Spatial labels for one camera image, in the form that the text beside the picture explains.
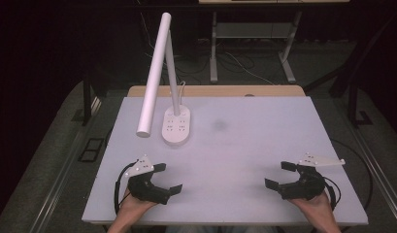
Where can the person's right hand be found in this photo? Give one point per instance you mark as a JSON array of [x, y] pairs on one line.
[[317, 208]]

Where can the black rectangular floor frame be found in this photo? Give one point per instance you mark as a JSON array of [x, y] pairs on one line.
[[91, 149]]

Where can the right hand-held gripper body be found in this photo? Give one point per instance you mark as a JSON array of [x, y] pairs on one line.
[[307, 187]]

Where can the black metal stand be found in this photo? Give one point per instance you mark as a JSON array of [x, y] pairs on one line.
[[87, 103], [353, 106]]

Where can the metal floor rail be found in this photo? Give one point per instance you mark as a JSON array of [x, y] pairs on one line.
[[61, 181], [377, 174]]

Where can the white desk lamp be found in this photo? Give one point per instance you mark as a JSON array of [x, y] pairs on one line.
[[154, 74]]

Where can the grey metal desk frame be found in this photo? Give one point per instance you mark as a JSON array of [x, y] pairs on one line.
[[251, 30]]

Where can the person's left hand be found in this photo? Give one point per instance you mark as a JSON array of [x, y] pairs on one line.
[[134, 205]]

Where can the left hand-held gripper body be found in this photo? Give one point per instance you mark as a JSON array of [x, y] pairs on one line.
[[144, 189]]

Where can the white table mat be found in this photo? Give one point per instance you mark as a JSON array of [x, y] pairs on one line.
[[225, 155]]

